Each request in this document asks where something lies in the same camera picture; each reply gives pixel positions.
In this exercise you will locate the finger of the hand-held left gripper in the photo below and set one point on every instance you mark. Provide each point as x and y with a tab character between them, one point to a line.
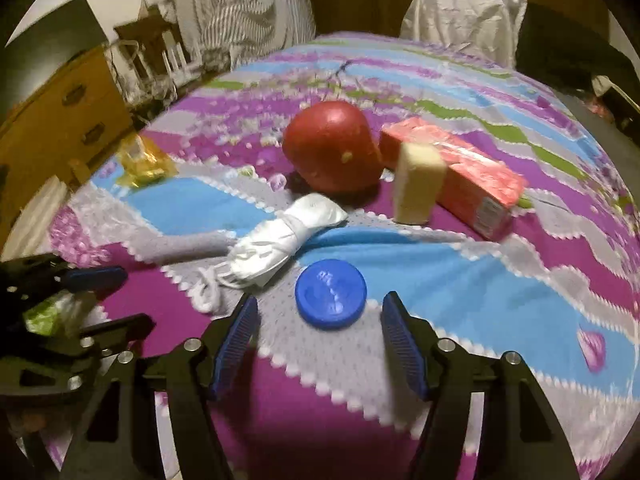
50	360
97	278

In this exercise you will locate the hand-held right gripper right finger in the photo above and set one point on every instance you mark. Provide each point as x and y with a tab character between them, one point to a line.
402	345

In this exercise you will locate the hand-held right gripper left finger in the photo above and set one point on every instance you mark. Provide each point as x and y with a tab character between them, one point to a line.
232	345

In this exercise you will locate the green packet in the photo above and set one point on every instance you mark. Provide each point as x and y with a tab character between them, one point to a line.
50	315

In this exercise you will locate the blue round lid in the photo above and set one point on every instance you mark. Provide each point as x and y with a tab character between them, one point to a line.
331	295

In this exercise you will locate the white plastic bucket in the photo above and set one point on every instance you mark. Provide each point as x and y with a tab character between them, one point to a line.
30	215

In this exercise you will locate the floral striped bedsheet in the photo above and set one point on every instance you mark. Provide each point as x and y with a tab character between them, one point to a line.
450	285

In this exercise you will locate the wooden stool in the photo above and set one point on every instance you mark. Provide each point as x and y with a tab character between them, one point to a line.
80	170

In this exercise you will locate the white face mask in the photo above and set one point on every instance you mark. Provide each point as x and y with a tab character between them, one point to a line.
280	240

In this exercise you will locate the yellow plastic wrapper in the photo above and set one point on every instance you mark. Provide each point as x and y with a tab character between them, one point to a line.
145	162

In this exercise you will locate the yellow sponge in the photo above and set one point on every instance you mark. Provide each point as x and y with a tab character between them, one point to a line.
417	185

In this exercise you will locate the wooden dresser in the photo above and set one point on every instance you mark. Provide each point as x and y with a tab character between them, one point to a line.
60	110

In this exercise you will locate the pink carton box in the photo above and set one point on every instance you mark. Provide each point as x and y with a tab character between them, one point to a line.
475	175

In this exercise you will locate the red apple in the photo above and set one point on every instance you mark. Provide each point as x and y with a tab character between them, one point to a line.
330	145

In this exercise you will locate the black monitor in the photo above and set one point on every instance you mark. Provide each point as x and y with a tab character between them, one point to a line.
55	25

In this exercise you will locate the wooden chair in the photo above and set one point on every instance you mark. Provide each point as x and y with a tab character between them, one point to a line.
150	25

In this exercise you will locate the grey striped cloth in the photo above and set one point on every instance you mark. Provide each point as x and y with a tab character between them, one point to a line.
240	10

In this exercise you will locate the black cloth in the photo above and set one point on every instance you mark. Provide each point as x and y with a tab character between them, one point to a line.
570	55

